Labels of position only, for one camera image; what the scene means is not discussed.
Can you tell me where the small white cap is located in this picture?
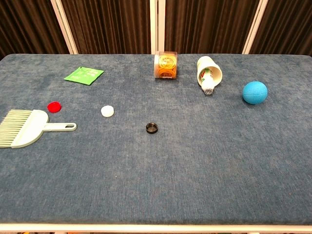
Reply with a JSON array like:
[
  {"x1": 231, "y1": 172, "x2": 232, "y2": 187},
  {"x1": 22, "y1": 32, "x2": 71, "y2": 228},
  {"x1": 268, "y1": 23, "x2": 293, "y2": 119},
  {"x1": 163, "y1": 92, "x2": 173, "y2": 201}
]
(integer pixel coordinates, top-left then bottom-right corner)
[{"x1": 100, "y1": 105, "x2": 115, "y2": 118}]

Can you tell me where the small white plastic bottle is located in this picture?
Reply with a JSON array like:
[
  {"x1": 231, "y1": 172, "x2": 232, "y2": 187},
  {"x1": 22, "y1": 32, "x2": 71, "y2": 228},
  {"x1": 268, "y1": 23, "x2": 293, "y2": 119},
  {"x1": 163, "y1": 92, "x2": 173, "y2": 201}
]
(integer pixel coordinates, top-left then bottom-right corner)
[{"x1": 200, "y1": 69, "x2": 216, "y2": 96}]

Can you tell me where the small red cap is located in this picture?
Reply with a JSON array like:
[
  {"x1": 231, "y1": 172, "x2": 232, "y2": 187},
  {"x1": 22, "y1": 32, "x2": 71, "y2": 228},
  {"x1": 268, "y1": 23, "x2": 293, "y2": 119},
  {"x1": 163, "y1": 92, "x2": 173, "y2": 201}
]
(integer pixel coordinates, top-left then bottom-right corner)
[{"x1": 47, "y1": 101, "x2": 63, "y2": 114}]

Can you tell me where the clear jar of rubber bands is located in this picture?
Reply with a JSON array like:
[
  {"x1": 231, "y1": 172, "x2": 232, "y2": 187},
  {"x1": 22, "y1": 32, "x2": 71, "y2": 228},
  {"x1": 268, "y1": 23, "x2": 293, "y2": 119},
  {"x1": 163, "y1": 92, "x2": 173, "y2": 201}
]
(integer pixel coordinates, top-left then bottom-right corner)
[{"x1": 154, "y1": 51, "x2": 178, "y2": 79}]

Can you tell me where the blue table cloth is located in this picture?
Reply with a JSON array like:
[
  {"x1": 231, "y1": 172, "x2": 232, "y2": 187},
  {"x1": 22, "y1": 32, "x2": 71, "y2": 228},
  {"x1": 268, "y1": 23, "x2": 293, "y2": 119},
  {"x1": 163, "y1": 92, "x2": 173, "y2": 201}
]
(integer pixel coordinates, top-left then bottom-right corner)
[{"x1": 0, "y1": 53, "x2": 312, "y2": 225}]

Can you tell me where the white paper cup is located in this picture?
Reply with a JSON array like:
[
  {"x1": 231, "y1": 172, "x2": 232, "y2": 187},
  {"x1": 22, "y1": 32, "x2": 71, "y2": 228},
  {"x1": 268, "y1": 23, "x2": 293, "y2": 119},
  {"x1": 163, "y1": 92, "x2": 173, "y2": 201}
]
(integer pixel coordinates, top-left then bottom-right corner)
[{"x1": 196, "y1": 56, "x2": 223, "y2": 87}]

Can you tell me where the green foil sachet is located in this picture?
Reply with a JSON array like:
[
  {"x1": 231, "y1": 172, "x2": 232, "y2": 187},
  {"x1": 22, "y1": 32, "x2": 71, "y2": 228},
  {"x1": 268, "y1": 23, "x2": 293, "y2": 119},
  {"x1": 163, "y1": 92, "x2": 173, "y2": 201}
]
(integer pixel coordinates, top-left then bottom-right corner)
[{"x1": 63, "y1": 66, "x2": 105, "y2": 86}]

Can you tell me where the blue ball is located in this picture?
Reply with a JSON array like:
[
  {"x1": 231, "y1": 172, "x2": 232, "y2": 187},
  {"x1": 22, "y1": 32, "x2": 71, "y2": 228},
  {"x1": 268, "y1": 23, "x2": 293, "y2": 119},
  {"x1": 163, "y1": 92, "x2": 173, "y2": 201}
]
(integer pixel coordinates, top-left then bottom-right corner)
[{"x1": 242, "y1": 80, "x2": 269, "y2": 105}]

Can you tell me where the dark brown curtain panel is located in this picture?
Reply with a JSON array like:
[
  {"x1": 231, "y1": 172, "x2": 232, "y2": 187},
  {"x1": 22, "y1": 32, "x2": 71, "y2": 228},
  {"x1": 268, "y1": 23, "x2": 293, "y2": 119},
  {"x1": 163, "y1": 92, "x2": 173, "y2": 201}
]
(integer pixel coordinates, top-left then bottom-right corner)
[
  {"x1": 0, "y1": 0, "x2": 69, "y2": 60},
  {"x1": 250, "y1": 0, "x2": 312, "y2": 57},
  {"x1": 60, "y1": 0, "x2": 152, "y2": 55},
  {"x1": 165, "y1": 0, "x2": 259, "y2": 55}
]

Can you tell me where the white partition post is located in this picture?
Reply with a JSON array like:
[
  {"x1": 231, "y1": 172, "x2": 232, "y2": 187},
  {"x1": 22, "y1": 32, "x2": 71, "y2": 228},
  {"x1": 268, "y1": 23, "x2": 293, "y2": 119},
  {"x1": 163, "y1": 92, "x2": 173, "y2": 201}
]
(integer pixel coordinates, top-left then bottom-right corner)
[
  {"x1": 241, "y1": 0, "x2": 269, "y2": 55},
  {"x1": 50, "y1": 0, "x2": 79, "y2": 55},
  {"x1": 149, "y1": 0, "x2": 167, "y2": 55}
]

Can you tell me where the white table frame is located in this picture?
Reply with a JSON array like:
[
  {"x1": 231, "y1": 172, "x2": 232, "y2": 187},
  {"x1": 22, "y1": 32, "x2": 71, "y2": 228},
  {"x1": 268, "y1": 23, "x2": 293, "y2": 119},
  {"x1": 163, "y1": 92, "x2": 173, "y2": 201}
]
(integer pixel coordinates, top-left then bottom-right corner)
[{"x1": 0, "y1": 222, "x2": 312, "y2": 234}]

